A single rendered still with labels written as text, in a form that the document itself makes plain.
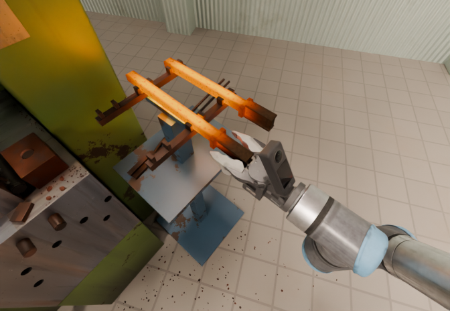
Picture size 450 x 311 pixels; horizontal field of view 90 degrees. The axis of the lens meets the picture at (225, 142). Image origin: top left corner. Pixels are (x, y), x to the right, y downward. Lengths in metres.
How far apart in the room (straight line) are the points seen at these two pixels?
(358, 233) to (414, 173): 1.69
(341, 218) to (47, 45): 0.76
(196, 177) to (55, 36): 0.55
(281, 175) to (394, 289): 1.35
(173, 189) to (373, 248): 0.56
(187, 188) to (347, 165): 1.39
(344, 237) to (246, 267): 1.05
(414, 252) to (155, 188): 0.67
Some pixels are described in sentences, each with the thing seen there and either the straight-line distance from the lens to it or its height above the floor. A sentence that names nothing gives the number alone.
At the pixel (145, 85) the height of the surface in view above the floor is 1.03.
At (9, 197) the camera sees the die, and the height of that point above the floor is 0.95.
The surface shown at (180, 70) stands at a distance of 0.72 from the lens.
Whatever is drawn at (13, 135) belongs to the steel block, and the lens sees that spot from 0.94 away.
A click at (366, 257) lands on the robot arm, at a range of 0.48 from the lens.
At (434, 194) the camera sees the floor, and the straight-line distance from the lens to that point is 2.13.
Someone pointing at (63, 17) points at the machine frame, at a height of 1.19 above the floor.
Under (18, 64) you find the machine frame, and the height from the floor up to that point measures 1.14.
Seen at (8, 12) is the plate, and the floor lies 1.24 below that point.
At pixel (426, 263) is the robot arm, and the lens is 0.55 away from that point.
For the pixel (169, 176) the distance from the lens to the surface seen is 0.80.
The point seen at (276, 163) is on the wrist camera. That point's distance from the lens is 0.42.
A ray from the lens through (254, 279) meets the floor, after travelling 1.47.
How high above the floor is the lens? 1.46
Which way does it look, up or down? 55 degrees down
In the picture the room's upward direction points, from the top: straight up
